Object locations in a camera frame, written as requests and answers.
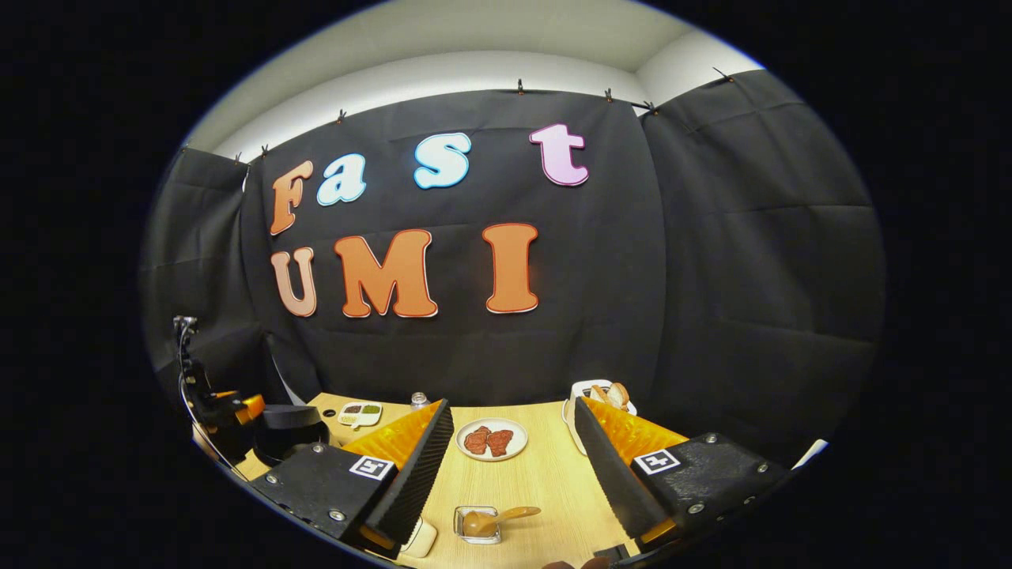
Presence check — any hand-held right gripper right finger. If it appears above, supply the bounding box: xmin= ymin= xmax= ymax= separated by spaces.
xmin=574 ymin=396 xmax=790 ymax=554

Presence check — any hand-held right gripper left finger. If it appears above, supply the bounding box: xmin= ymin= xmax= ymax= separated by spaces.
xmin=247 ymin=398 xmax=455 ymax=560

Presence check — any black rice cooker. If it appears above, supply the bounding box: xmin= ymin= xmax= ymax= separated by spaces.
xmin=253 ymin=405 xmax=331 ymax=467

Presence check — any cream chopstick holder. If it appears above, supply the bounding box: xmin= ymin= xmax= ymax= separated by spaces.
xmin=563 ymin=379 xmax=637 ymax=455

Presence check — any small brown spoon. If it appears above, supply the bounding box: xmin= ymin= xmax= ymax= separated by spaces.
xmin=463 ymin=506 xmax=542 ymax=538

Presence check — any cream rectangular dish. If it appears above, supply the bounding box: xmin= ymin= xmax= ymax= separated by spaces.
xmin=399 ymin=518 xmax=438 ymax=559

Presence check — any divided white sauce dish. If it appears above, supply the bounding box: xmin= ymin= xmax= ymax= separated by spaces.
xmin=338 ymin=401 xmax=383 ymax=429

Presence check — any round white plate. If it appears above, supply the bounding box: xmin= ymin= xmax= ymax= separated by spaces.
xmin=456 ymin=417 xmax=529 ymax=462

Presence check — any square glass dish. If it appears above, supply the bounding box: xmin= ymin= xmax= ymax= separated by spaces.
xmin=453 ymin=506 xmax=502 ymax=545

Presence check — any black backdrop cloth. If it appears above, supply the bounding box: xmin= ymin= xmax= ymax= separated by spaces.
xmin=141 ymin=70 xmax=886 ymax=467

